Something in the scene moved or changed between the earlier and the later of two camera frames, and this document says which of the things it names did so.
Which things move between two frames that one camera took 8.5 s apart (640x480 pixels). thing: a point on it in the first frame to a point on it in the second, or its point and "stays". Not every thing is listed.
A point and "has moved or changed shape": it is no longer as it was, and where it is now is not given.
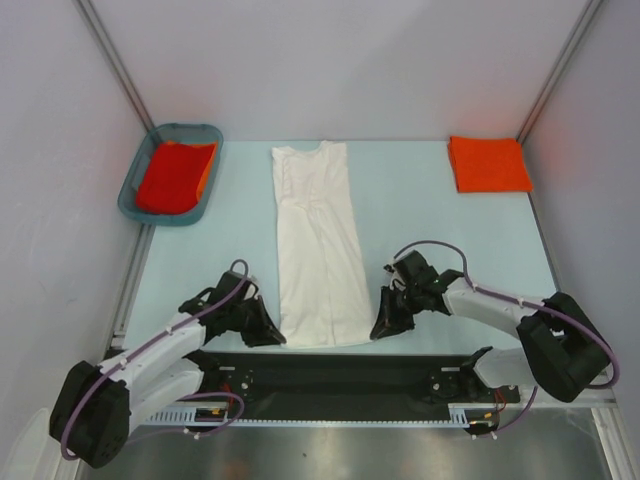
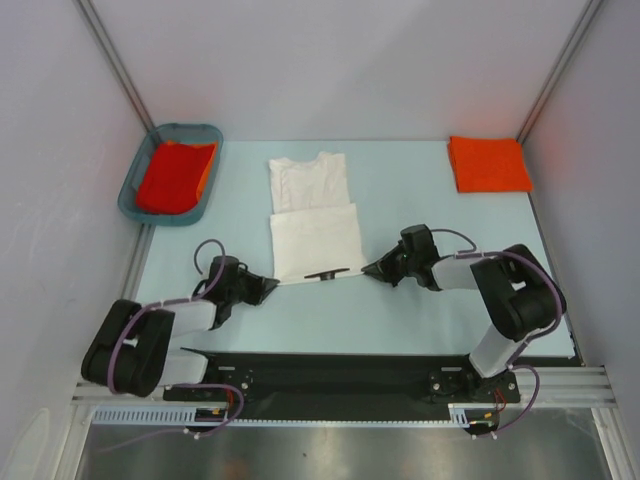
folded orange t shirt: (488, 164) stays
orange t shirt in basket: (209, 165) stays
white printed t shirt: (324, 279) has moved or changed shape
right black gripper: (389, 321) to (383, 268)
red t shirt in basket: (172, 178) stays
